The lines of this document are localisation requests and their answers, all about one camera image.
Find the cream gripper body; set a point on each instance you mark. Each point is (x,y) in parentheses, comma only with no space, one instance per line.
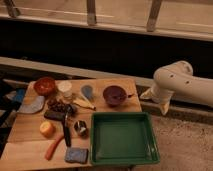
(160,97)

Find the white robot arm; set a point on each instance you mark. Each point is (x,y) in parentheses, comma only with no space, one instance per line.
(178,78)

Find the clear plastic cup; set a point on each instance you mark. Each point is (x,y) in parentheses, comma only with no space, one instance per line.
(65,89)

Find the purple bowl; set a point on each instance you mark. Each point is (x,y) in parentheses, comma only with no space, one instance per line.
(114,95)

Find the green plastic tray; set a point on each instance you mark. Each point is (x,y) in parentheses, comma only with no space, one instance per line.
(122,138)

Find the blue spoon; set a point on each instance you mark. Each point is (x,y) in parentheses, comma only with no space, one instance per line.
(87,92)

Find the small metal can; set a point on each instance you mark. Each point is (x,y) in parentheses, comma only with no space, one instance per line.
(80,128)

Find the blue sponge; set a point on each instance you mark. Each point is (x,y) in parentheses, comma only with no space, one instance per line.
(76,155)

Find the dark grape bunch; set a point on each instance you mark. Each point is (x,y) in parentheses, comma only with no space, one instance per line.
(60,106)

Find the dark green sponge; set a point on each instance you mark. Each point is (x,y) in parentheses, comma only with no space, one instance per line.
(53,115)

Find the wooden board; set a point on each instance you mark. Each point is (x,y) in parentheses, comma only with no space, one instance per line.
(26,147)

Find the red bowl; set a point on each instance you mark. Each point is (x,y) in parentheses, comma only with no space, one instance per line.
(45,86)

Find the orange carrot toy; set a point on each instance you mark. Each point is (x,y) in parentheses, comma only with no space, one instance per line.
(51,149)

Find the yellow apple toy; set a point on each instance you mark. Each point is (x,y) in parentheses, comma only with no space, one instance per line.
(47,129)

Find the black handled spatula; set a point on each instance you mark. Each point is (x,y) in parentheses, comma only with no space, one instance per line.
(66,129)

